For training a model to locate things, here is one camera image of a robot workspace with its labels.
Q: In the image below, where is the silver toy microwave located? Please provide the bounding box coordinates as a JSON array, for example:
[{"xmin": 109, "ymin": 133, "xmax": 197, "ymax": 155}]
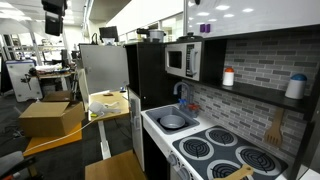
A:
[{"xmin": 164, "ymin": 40, "xmax": 204, "ymax": 83}]

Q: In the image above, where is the black computer monitor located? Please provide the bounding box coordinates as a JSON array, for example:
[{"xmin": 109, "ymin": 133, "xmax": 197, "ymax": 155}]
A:
[{"xmin": 98, "ymin": 25, "xmax": 120, "ymax": 44}]

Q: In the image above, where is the black pan lid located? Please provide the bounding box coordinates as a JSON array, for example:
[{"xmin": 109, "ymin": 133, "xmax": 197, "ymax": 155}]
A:
[{"xmin": 175, "ymin": 31, "xmax": 204, "ymax": 43}]

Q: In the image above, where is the wooden slotted fork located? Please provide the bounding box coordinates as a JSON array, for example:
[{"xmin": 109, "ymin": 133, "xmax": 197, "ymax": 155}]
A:
[{"xmin": 263, "ymin": 107, "xmax": 286, "ymax": 148}]

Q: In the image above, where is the white cable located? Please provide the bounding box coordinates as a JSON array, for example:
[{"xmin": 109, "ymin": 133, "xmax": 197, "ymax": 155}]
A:
[{"xmin": 23, "ymin": 113, "xmax": 104, "ymax": 154}]

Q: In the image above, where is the large open cardboard box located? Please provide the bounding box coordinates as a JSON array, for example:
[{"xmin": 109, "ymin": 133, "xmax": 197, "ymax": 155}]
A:
[{"xmin": 17, "ymin": 100, "xmax": 86, "ymax": 139}]

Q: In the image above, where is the black four-burner stovetop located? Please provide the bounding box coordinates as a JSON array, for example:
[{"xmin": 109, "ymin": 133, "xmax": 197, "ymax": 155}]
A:
[{"xmin": 171, "ymin": 124, "xmax": 290, "ymax": 180}]

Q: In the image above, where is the white open box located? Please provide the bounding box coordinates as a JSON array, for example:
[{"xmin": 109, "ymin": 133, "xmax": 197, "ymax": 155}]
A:
[{"xmin": 77, "ymin": 67, "xmax": 91, "ymax": 112}]

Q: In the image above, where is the black white toy kitchen unit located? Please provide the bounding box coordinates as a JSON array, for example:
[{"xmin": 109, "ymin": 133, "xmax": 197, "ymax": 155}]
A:
[{"xmin": 124, "ymin": 23, "xmax": 320, "ymax": 180}]

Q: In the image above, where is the white shaker with blue cap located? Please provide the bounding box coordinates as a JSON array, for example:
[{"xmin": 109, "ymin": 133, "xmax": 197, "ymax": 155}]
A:
[{"xmin": 284, "ymin": 73, "xmax": 309, "ymax": 101}]

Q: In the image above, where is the light wooden desk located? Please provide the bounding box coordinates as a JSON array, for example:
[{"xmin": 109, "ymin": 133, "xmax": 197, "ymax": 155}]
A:
[{"xmin": 87, "ymin": 89, "xmax": 132, "ymax": 161}]

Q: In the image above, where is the grey sink basin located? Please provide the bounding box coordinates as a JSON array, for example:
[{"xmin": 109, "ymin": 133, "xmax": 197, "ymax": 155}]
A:
[{"xmin": 144, "ymin": 105, "xmax": 201, "ymax": 136}]

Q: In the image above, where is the blue-grey toy faucet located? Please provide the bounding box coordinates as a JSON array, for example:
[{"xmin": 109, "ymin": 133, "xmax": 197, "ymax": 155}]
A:
[{"xmin": 172, "ymin": 81, "xmax": 194, "ymax": 107}]

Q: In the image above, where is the whiteboard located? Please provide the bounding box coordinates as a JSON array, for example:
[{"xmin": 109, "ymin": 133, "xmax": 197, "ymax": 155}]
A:
[{"xmin": 182, "ymin": 0, "xmax": 320, "ymax": 40}]

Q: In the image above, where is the white pot with black handle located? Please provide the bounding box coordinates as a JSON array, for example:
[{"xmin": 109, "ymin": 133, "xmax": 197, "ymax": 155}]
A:
[{"xmin": 135, "ymin": 27, "xmax": 167, "ymax": 44}]

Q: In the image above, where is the white shaker with orange cap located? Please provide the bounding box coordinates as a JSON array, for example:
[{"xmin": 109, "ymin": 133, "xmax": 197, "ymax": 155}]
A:
[{"xmin": 222, "ymin": 66, "xmax": 236, "ymax": 88}]

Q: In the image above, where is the orange floor board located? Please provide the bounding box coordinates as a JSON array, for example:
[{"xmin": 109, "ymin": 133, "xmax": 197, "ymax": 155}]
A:
[{"xmin": 22, "ymin": 121, "xmax": 84, "ymax": 158}]

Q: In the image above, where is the blue tap handle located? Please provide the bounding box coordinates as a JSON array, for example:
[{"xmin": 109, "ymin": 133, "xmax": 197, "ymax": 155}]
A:
[{"xmin": 177, "ymin": 97, "xmax": 188, "ymax": 108}]

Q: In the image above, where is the small flat cardboard box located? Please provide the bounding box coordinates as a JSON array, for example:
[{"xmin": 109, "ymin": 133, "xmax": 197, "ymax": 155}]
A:
[{"xmin": 41, "ymin": 89, "xmax": 76, "ymax": 103}]

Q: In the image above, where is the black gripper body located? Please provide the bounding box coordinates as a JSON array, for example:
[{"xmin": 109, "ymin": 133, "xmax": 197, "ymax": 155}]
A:
[{"xmin": 41, "ymin": 0, "xmax": 68, "ymax": 17}]

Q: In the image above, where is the red tap handle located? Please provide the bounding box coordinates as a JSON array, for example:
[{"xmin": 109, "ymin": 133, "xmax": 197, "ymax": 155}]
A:
[{"xmin": 187, "ymin": 102, "xmax": 202, "ymax": 114}]

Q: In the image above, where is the wooden spatula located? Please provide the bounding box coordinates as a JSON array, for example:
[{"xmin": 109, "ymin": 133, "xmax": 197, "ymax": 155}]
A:
[{"xmin": 213, "ymin": 163, "xmax": 255, "ymax": 180}]

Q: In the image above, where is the white toy fridge freezer door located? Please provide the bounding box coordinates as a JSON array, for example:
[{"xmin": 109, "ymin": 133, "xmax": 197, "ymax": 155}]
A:
[{"xmin": 79, "ymin": 44, "xmax": 130, "ymax": 95}]

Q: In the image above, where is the cluttered background desk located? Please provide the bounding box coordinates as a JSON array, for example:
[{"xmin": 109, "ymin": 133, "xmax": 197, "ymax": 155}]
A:
[{"xmin": 29, "ymin": 63, "xmax": 77, "ymax": 98}]

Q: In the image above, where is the grey stove knob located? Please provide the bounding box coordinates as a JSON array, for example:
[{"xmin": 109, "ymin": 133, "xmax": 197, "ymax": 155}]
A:
[
  {"xmin": 177, "ymin": 166, "xmax": 192, "ymax": 180},
  {"xmin": 166, "ymin": 152, "xmax": 179, "ymax": 167}
]

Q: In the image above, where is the grey metal bowl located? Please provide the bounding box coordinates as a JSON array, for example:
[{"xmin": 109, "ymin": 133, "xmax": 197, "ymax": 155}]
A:
[{"xmin": 158, "ymin": 114, "xmax": 187, "ymax": 130}]

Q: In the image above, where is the white plastic object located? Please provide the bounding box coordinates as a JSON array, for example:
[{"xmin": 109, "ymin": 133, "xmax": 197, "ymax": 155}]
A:
[{"xmin": 88, "ymin": 100, "xmax": 122, "ymax": 116}]

